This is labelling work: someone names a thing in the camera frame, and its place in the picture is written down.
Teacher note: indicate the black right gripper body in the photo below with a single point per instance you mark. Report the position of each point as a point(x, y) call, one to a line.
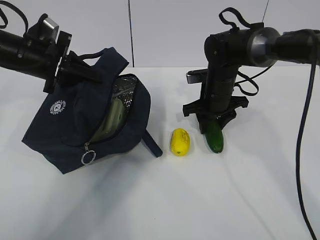
point(216, 93)

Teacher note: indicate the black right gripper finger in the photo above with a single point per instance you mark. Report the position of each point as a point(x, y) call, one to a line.
point(204, 123)
point(224, 120)

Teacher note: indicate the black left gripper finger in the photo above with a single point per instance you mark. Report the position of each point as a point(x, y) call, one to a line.
point(77, 65)
point(67, 79)

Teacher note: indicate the green cucumber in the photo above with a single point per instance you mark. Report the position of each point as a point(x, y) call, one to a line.
point(214, 137)

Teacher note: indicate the yellow lemon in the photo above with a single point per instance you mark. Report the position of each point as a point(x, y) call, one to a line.
point(180, 142)

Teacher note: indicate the dark navy lunch bag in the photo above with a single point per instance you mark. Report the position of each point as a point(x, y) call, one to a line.
point(68, 118)

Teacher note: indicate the glass container green lid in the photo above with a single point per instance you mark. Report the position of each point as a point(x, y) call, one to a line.
point(112, 122)

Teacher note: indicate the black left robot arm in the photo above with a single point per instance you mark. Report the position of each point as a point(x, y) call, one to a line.
point(43, 52)

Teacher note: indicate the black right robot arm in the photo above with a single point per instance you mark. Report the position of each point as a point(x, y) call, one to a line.
point(227, 51)

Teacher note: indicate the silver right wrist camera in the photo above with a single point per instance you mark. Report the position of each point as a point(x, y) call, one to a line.
point(196, 76)

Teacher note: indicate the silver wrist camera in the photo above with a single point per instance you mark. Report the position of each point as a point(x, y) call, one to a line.
point(48, 29)
point(196, 76)

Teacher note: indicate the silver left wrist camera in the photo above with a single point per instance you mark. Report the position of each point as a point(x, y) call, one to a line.
point(48, 29)

